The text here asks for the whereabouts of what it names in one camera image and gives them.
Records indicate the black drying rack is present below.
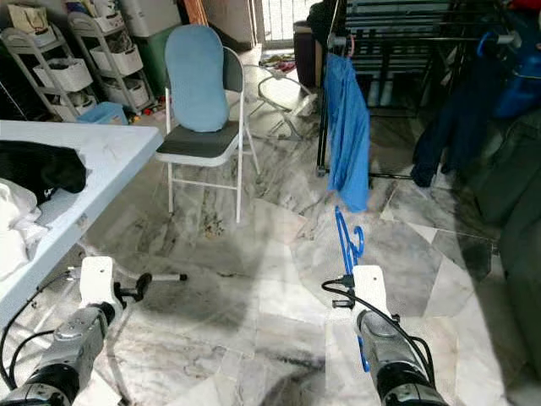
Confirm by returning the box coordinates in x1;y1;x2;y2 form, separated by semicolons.
315;0;541;184

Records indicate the dark green cabinet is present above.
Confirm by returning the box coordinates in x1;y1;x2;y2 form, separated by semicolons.
139;24;179;96

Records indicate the colourful floor cloth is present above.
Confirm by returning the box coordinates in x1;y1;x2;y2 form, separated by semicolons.
262;55;295;74

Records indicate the blue plastic storage box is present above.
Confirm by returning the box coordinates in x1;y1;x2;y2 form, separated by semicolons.
495;34;541;120

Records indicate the light blue plastic box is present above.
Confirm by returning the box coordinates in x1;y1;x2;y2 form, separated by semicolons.
76;101;130;127

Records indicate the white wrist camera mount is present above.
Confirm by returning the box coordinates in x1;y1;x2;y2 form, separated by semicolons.
351;265;391;315
79;256;118;308

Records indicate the grey metal folding chair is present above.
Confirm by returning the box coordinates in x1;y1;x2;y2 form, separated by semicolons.
156;47;262;226

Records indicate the black garment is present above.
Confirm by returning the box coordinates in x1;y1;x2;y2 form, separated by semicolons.
0;140;89;200

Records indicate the white shirt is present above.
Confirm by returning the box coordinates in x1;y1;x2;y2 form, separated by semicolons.
0;179;57;281

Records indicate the white plastic folding table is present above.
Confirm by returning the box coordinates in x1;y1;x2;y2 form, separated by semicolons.
0;120;167;327

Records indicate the white basket trolley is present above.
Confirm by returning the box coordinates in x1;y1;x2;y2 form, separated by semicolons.
0;25;96;123
68;7;158;113

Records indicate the blue plastic hanger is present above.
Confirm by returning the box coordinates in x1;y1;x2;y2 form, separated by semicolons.
477;32;496;57
333;206;374;373

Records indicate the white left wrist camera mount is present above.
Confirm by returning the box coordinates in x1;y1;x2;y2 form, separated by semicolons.
79;256;118;308

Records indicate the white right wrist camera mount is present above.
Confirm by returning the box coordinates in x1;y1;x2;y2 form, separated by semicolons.
351;265;391;315

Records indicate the white tubular metal frame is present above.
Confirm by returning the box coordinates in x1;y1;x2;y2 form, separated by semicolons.
241;66;319;141

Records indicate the pink plastic hanger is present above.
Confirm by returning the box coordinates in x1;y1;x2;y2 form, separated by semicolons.
327;34;361;61

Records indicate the grey plastic container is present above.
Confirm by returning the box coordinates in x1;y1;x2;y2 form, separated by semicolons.
118;0;179;40

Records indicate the blue seat cushion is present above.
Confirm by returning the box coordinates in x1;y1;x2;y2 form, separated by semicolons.
165;24;230;134

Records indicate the brown wooden board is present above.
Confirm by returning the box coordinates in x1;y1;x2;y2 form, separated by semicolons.
182;0;209;26

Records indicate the dark purple bin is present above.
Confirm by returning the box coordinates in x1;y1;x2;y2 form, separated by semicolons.
292;21;323;86

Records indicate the beige tote bag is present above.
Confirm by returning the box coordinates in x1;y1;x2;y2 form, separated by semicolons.
8;4;50;36

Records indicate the dark blue garment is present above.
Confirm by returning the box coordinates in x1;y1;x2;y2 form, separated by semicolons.
413;76;509;189

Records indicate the blue towel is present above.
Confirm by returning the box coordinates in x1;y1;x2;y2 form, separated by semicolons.
324;53;372;213

